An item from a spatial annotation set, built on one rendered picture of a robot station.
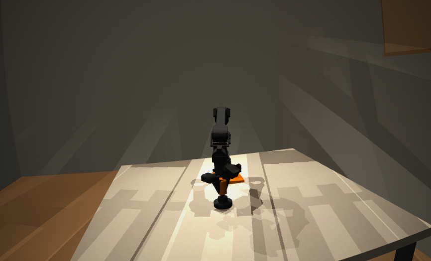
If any orange knob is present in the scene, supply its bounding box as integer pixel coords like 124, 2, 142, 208
218, 179, 227, 195

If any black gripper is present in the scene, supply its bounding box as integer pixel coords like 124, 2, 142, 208
201, 163, 231, 193

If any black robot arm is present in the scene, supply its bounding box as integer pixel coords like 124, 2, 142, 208
211, 106, 241, 179

